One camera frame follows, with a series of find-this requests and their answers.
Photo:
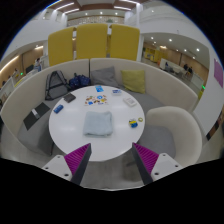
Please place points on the dark blue bag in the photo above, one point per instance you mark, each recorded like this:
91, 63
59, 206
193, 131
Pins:
79, 81

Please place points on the light blue towel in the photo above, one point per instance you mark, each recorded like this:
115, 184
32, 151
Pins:
98, 124

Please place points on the yellow-green cushion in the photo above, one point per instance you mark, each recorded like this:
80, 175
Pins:
133, 81

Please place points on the blue rectangular box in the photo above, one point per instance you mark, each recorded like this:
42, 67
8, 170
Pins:
58, 109

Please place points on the purple wall poster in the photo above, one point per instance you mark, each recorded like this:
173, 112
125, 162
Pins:
218, 72

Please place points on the white flat box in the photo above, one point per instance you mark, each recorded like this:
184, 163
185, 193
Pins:
130, 101

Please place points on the blue card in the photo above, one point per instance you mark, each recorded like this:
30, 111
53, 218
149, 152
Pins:
99, 88

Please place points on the grey cushion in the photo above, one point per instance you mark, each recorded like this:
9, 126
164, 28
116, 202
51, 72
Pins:
105, 76

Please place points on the white round armchair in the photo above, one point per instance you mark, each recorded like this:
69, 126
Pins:
181, 123

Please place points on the grey backpack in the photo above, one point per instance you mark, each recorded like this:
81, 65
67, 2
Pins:
56, 85

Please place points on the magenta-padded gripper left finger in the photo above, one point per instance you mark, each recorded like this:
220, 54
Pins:
77, 159

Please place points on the black wallet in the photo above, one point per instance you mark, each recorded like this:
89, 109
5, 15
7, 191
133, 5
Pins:
69, 97

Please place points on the yellow acoustic panel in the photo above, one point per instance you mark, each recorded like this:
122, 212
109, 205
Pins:
125, 42
61, 46
91, 41

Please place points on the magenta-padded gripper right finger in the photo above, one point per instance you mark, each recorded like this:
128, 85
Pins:
146, 158

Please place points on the colourful sticker sheet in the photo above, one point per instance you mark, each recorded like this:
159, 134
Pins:
96, 100

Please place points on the small white and blue box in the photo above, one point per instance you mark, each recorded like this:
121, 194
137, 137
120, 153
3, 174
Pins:
116, 91

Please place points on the ceiling lights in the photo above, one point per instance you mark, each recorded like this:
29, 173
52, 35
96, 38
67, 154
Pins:
65, 6

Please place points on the dark grey laptop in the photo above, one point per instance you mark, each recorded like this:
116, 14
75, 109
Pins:
41, 109

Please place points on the curved beige sofa bench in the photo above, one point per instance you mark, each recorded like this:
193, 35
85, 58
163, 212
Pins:
163, 86

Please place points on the person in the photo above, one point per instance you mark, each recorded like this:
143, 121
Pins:
185, 67
190, 70

